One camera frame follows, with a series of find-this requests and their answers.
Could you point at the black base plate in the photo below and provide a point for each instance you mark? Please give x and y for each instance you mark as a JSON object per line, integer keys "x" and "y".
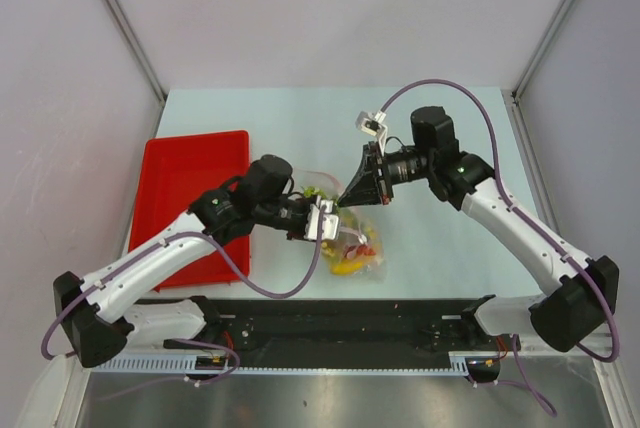
{"x": 348, "y": 333}

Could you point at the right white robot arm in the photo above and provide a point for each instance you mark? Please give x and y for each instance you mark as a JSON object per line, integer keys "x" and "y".
{"x": 578, "y": 292}

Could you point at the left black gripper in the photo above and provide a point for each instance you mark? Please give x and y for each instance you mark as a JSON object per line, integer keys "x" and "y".
{"x": 307, "y": 202}

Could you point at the white slotted cable duct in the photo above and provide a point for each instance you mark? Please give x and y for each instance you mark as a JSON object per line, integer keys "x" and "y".
{"x": 195, "y": 364}

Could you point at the red plastic tray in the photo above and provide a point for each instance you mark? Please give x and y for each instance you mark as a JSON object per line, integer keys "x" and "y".
{"x": 175, "y": 171}

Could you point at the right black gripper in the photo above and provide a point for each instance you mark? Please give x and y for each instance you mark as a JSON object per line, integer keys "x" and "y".
{"x": 368, "y": 186}

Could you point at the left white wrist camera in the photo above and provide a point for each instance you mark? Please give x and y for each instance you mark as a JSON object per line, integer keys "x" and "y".
{"x": 325, "y": 220}

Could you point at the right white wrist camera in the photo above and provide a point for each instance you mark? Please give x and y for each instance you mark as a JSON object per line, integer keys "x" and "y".
{"x": 374, "y": 125}

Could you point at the clear zip top bag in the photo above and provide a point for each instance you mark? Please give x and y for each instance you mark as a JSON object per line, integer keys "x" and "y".
{"x": 355, "y": 226}

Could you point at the orange carrot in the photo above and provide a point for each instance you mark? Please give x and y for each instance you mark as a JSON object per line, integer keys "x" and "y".
{"x": 359, "y": 252}

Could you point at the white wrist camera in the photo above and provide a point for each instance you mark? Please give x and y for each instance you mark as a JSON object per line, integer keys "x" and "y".
{"x": 374, "y": 125}
{"x": 325, "y": 220}

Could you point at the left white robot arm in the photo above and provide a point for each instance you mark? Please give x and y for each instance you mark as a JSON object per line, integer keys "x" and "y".
{"x": 100, "y": 313}

